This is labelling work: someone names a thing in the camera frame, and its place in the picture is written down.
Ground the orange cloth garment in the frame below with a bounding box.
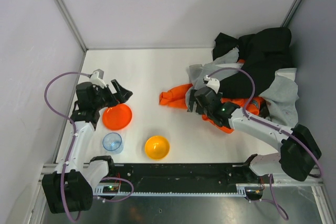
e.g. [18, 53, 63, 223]
[159, 83, 266, 134]

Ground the grey sweatshirt cloth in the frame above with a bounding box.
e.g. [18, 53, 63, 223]
[188, 48, 299, 127]

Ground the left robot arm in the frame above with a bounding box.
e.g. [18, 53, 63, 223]
[42, 80, 133, 214]

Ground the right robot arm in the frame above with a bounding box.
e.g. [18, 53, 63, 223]
[189, 87, 321, 182]

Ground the black cloth garment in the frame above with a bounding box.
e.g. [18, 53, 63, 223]
[212, 27, 294, 96]

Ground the orange plastic plate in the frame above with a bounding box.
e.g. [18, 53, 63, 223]
[102, 104, 132, 131]

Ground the clear blue plastic cup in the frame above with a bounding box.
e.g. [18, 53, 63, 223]
[102, 132, 123, 154]

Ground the yellow plastic bowl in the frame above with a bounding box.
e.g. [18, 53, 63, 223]
[144, 135, 170, 161]

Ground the white box under cloths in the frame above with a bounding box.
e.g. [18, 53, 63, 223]
[275, 68, 297, 81]

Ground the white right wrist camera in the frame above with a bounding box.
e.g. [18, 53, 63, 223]
[203, 75, 220, 94]

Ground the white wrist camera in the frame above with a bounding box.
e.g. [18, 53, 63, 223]
[90, 69, 107, 89]
[203, 75, 220, 94]

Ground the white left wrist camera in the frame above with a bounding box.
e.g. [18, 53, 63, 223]
[90, 69, 107, 89]

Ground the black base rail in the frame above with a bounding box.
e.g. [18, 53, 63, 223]
[110, 163, 253, 196]

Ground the left aluminium frame post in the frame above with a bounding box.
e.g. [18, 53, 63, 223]
[54, 0, 88, 52]

